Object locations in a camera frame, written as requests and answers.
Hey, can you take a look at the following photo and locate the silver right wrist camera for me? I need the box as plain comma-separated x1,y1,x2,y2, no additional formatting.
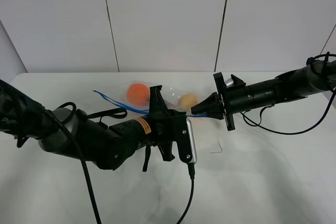
225,78,235,88

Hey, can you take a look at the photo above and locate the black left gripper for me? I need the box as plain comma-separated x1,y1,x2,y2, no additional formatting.
148,85,187,162

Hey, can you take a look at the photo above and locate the orange fruit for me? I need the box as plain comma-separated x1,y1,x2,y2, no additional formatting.
127,83,150,106

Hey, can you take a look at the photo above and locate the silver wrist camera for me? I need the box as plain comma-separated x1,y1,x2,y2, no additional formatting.
225,78,235,88
176,118,197,164

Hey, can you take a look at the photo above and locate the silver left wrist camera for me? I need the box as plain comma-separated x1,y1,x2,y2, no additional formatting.
176,118,197,164

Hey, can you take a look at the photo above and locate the clear zip bag blue seal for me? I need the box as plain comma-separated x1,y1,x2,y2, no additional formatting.
93,81,207,118

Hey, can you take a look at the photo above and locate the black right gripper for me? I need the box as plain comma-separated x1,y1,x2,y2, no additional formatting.
191,72,261,131

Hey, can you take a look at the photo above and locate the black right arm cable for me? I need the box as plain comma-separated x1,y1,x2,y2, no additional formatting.
241,95,336,136

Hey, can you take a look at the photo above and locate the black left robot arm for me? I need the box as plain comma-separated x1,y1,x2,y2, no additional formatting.
1,82,194,170

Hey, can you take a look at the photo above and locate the yellow pear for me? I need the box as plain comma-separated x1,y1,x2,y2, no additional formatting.
178,93,198,109

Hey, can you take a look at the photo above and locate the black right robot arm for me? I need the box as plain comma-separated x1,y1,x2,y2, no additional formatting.
191,57,335,131

